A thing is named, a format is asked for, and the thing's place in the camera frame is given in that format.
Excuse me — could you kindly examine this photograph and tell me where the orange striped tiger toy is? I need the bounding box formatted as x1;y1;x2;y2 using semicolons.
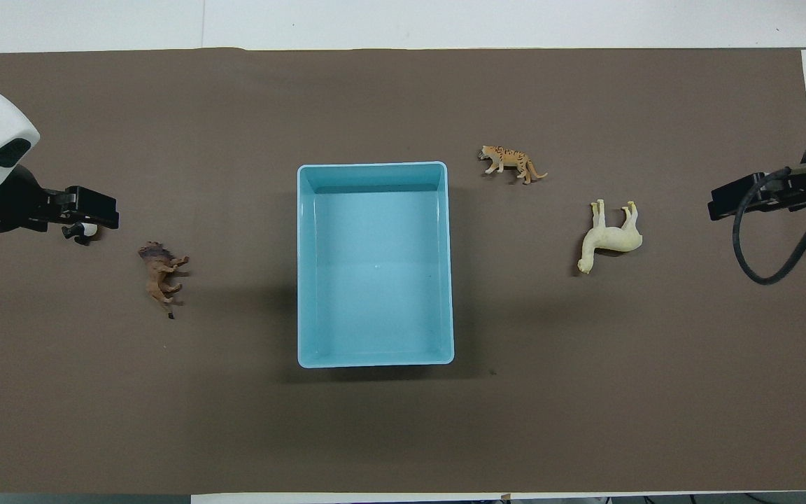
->
477;145;549;186

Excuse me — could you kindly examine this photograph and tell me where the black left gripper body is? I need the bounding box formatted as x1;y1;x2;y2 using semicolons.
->
0;166;68;234

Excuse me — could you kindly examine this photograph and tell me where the black and white panda toy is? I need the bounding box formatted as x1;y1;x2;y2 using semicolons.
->
62;223;101;246

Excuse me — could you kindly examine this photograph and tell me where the cream llama toy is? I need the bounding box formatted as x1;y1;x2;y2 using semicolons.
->
577;199;644;275

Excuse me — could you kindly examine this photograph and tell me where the light blue storage box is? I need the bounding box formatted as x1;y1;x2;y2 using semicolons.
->
297;161;455;370

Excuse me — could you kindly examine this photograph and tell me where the brown lion toy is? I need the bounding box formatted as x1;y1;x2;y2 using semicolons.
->
138;241;190;320

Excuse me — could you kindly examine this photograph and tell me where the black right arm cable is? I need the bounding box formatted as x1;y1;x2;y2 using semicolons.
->
733;167;806;285

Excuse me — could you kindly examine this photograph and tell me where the brown table mat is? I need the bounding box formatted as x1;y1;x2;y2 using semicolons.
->
0;47;806;495

